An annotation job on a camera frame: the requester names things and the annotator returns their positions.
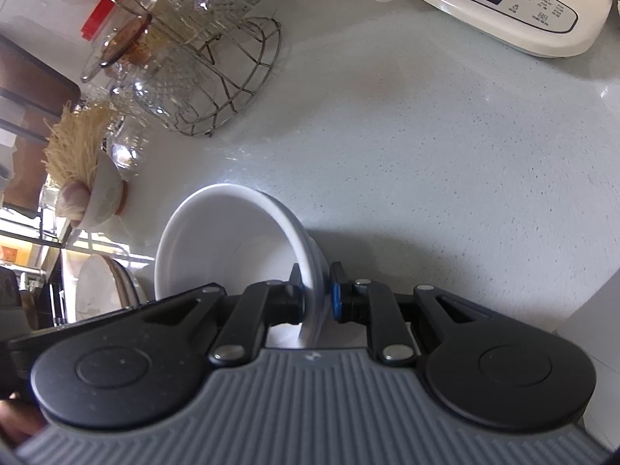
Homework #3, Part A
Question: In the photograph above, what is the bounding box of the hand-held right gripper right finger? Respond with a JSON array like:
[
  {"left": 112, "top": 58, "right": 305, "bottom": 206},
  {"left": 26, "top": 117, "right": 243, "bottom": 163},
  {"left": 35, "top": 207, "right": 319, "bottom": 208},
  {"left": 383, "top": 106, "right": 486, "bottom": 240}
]
[{"left": 329, "top": 262, "right": 495, "bottom": 368}]

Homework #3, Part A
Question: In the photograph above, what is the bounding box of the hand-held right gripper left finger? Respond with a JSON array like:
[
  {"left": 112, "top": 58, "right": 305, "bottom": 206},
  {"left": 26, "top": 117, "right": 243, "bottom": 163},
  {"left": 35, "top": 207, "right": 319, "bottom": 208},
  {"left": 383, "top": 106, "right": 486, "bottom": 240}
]
[{"left": 136, "top": 264, "right": 307, "bottom": 368}]

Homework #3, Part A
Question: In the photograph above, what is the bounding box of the white ceramic bowl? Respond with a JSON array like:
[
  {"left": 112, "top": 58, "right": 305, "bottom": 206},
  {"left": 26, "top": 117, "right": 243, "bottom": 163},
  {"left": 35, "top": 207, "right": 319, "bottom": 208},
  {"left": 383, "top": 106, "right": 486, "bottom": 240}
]
[{"left": 154, "top": 183, "right": 331, "bottom": 350}]

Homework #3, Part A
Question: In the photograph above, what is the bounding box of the floral ceramic plate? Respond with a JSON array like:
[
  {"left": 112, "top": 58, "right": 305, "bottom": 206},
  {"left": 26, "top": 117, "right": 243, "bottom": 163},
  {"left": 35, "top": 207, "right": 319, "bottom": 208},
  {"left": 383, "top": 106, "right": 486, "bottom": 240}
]
[{"left": 75, "top": 252, "right": 131, "bottom": 324}]

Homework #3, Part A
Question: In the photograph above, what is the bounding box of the person's left hand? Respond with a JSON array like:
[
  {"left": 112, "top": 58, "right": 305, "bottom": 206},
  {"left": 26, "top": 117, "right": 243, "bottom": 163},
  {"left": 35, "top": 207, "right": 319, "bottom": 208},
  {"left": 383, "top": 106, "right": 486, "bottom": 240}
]
[{"left": 0, "top": 397, "right": 47, "bottom": 447}]

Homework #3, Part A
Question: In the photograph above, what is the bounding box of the garlic bulb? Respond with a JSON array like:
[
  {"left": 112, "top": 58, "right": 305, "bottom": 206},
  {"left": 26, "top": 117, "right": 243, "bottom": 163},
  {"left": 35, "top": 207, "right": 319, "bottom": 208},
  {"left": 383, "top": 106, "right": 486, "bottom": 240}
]
[{"left": 55, "top": 179, "right": 92, "bottom": 227}]

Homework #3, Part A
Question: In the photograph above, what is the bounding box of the white brown-rimmed plate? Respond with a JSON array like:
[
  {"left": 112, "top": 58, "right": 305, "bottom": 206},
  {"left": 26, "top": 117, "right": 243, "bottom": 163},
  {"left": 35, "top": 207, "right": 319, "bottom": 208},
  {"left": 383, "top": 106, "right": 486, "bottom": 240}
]
[{"left": 109, "top": 256, "right": 148, "bottom": 308}]

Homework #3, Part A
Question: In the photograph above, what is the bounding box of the small white bowl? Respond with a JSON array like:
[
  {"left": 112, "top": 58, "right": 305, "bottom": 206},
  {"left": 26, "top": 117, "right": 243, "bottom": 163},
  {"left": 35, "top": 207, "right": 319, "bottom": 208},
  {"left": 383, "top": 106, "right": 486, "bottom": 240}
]
[{"left": 72, "top": 149, "right": 131, "bottom": 229}]

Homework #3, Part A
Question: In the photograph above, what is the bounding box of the bundle of dried noodles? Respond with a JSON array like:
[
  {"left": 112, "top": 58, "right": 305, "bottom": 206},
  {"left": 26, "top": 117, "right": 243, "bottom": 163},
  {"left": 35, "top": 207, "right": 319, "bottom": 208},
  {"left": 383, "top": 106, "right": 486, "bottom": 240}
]
[{"left": 43, "top": 102, "right": 118, "bottom": 191}]

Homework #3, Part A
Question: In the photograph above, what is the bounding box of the brown wooden board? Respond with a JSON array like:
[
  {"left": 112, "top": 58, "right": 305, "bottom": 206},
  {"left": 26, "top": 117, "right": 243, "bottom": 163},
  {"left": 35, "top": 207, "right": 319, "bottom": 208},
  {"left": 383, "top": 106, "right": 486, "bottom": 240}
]
[{"left": 0, "top": 34, "right": 81, "bottom": 124}]

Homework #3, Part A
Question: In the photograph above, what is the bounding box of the red-lidded glass jar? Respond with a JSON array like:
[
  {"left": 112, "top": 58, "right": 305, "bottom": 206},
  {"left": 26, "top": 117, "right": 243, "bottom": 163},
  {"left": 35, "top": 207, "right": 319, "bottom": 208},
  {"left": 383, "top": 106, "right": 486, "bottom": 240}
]
[{"left": 80, "top": 0, "right": 157, "bottom": 84}]

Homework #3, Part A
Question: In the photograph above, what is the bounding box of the cream electric cooker base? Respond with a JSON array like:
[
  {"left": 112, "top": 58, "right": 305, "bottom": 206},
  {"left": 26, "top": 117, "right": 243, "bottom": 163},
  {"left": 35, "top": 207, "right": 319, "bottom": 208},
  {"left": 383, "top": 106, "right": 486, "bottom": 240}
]
[{"left": 406, "top": 0, "right": 617, "bottom": 60}]

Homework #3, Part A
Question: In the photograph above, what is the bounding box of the round wire basket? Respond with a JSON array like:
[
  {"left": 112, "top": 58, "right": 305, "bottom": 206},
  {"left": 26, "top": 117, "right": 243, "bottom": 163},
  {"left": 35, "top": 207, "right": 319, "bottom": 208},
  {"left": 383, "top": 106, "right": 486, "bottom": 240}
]
[{"left": 80, "top": 15, "right": 282, "bottom": 137}]

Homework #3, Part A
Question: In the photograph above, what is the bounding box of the wire rack with glass cups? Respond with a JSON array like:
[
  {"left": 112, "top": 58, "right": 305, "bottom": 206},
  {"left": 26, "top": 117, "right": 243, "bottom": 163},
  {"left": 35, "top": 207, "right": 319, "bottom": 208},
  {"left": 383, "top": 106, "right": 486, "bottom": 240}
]
[{"left": 80, "top": 0, "right": 279, "bottom": 182}]

